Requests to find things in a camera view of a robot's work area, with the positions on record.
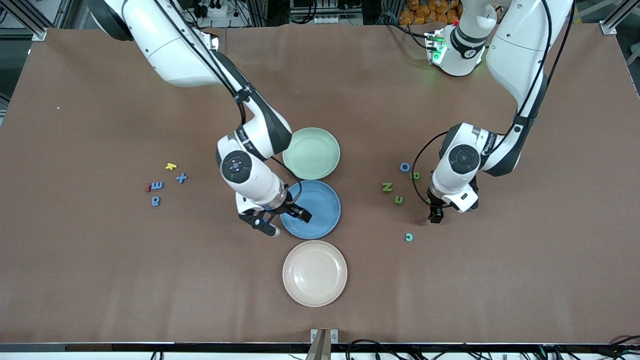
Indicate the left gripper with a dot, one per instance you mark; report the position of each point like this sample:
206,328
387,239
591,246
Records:
435,212

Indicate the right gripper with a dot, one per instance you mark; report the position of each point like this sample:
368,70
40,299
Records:
290,206

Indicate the green foam letter N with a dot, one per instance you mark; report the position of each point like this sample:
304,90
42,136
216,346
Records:
387,187

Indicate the blue foam letter x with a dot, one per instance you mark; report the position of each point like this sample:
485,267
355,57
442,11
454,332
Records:
181,178

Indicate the blue foam letter m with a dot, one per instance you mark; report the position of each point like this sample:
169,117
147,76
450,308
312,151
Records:
157,185

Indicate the blue foam letter a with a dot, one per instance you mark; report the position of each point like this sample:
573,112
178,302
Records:
153,201

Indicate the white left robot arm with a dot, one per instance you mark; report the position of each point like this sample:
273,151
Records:
515,55

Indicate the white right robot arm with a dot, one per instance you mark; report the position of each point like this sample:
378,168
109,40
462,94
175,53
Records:
175,50

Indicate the blue plate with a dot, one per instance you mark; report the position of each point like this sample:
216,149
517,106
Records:
320,215

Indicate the teal foam letter c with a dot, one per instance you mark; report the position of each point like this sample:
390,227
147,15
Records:
411,239

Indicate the blue foam letter o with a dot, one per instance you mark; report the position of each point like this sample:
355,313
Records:
402,167

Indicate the beige plate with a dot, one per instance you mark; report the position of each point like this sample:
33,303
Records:
315,272

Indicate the green plate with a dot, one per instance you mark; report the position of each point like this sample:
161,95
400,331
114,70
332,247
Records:
312,155

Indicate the yellow foam letter k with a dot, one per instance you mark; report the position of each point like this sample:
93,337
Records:
171,166

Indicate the white equipment rack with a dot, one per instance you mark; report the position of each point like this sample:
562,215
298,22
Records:
325,12

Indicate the orange snack bags pile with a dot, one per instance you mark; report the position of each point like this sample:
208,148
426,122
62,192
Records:
425,12

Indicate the white power strip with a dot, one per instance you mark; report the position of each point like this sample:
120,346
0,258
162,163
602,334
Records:
215,7

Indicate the metal table edge bracket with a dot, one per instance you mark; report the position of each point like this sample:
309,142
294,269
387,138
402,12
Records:
324,342

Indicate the aluminium table edge rail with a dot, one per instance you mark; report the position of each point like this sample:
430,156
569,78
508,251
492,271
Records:
150,347

